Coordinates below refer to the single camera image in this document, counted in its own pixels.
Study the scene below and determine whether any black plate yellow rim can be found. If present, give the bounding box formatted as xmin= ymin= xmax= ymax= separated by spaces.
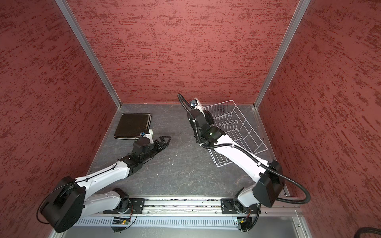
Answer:
xmin=114 ymin=113 xmax=151 ymax=140

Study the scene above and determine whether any aluminium front rail frame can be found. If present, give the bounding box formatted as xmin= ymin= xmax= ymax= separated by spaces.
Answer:
xmin=47 ymin=195 xmax=313 ymax=238

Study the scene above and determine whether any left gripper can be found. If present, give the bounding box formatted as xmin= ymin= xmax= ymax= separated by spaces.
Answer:
xmin=141 ymin=136 xmax=172 ymax=162

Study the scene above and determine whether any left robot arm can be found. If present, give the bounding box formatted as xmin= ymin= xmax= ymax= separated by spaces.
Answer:
xmin=36 ymin=134 xmax=171 ymax=233

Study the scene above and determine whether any white wire dish rack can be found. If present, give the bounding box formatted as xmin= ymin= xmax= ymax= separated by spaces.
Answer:
xmin=204 ymin=100 xmax=272 ymax=161

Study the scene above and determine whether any right corner aluminium profile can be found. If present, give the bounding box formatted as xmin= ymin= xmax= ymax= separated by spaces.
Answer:
xmin=254 ymin=0 xmax=311 ymax=110

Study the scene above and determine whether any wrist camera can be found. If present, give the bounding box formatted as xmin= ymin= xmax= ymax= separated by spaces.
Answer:
xmin=140 ymin=129 xmax=153 ymax=144
xmin=190 ymin=99 xmax=199 ymax=109

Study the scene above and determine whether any corner aluminium profile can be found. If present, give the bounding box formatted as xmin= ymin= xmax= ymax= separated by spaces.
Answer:
xmin=55 ymin=0 xmax=123 ymax=109
xmin=254 ymin=0 xmax=311 ymax=110

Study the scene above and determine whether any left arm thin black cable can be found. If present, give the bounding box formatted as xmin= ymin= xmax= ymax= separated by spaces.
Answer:
xmin=35 ymin=133 xmax=143 ymax=225

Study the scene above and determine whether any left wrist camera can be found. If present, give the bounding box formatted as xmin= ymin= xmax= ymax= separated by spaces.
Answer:
xmin=140 ymin=129 xmax=153 ymax=144

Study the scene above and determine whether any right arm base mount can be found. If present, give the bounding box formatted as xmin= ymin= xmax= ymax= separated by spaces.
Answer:
xmin=220 ymin=198 xmax=260 ymax=215

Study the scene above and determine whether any left corner aluminium profile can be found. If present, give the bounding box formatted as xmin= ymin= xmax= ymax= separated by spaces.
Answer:
xmin=55 ymin=0 xmax=123 ymax=109

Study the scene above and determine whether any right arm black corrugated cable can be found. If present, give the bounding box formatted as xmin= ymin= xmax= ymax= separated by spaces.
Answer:
xmin=177 ymin=93 xmax=312 ymax=233

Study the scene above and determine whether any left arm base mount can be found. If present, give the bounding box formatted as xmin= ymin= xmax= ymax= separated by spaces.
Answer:
xmin=102 ymin=198 xmax=146 ymax=215

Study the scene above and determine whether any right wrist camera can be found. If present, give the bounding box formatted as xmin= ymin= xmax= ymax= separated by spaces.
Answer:
xmin=190 ymin=99 xmax=199 ymax=109

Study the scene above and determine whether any white round bowl plate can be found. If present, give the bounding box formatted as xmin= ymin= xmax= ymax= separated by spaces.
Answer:
xmin=194 ymin=98 xmax=205 ymax=115

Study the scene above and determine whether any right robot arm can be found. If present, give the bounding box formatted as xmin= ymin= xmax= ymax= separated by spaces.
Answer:
xmin=187 ymin=109 xmax=284 ymax=213

